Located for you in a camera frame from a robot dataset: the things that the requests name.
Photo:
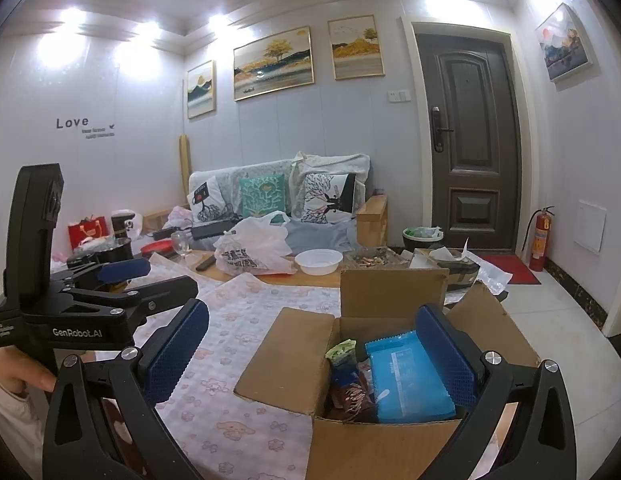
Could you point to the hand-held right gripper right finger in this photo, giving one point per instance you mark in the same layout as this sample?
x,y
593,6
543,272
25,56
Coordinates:
x,y
448,355

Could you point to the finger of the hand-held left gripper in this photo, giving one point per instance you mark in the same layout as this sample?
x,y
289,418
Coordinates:
x,y
123,270
155,297

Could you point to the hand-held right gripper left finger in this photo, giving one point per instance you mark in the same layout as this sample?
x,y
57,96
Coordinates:
x,y
175,350

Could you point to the blue snack packet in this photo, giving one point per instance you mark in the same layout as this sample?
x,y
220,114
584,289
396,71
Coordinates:
x,y
405,380

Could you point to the dark brown snack bar packet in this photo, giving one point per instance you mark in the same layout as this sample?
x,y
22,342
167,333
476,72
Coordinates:
x,y
350,395

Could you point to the brown cardboard box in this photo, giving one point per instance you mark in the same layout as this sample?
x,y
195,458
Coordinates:
x,y
290,355

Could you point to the person's left hand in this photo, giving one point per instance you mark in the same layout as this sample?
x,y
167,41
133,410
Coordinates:
x,y
18,367

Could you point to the black glossy container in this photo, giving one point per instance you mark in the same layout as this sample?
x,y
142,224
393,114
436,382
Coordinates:
x,y
98,255

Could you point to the red round lid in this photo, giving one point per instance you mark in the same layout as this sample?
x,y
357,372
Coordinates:
x,y
158,249

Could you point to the small white bag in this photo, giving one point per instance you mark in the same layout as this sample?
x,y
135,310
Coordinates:
x,y
133,222

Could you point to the red gift bag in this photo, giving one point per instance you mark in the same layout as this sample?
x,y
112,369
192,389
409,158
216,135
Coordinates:
x,y
88,232

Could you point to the wine glass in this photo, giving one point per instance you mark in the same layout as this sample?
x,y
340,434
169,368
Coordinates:
x,y
180,245

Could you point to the black remote control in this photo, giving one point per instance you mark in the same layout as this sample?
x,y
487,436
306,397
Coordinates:
x,y
206,263

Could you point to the white pink-print tablecloth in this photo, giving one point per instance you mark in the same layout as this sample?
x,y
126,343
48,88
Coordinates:
x,y
230,320

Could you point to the pink plastic bag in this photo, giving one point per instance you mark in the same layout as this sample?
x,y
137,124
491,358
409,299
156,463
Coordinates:
x,y
179,215

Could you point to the dark takeaway food box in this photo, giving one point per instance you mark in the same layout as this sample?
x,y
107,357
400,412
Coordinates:
x,y
455,272

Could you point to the black power strip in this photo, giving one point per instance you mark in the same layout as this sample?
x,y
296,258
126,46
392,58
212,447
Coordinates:
x,y
213,230

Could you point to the red doormat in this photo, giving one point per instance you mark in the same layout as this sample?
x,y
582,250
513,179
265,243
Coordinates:
x,y
510,269

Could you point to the white pillow red-black print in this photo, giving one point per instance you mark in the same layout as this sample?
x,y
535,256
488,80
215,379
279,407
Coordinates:
x,y
208,200

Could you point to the white plastic shopping bag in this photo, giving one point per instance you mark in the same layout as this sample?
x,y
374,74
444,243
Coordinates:
x,y
255,250

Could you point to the wooden stick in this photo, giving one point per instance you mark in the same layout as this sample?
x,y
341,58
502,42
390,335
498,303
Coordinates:
x,y
184,170

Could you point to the green-lined trash bin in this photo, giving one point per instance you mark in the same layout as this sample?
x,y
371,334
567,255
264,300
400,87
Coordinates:
x,y
421,240

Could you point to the clear plastic tray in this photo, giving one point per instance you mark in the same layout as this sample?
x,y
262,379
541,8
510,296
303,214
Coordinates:
x,y
375,260

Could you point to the red fire extinguisher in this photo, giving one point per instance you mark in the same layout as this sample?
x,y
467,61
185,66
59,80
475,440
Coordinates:
x,y
539,240

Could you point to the teal patterned pillow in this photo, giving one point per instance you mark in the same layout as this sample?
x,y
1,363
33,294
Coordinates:
x,y
263,195

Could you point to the wooden side cabinet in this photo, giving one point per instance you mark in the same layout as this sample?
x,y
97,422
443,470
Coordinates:
x,y
371,220

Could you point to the white plastic bowl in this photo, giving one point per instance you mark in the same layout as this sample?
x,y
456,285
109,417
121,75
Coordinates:
x,y
318,262

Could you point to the grey covered sofa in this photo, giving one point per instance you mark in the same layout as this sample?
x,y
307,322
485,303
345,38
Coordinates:
x,y
315,235

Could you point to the small framed landscape painting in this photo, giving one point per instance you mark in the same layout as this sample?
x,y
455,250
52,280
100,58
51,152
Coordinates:
x,y
200,90

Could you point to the white pillow black tree print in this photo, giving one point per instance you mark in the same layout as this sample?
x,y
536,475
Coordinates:
x,y
325,197

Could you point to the dark grey door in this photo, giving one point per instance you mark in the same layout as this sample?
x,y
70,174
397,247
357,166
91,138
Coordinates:
x,y
470,135

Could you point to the large framed tree painting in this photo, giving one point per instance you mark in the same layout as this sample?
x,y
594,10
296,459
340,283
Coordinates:
x,y
273,62

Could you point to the framed golden hill painting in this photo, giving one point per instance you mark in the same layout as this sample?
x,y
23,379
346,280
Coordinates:
x,y
354,47

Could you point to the mountain canvas painting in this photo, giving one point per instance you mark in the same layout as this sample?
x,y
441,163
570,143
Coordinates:
x,y
563,42

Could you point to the black wall lettering sticker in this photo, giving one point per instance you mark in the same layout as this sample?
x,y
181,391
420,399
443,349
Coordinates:
x,y
73,123

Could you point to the white wall panel box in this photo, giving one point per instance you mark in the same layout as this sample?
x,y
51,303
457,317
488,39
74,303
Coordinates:
x,y
589,226

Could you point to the white light switch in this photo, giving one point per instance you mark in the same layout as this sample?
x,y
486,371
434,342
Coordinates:
x,y
397,96

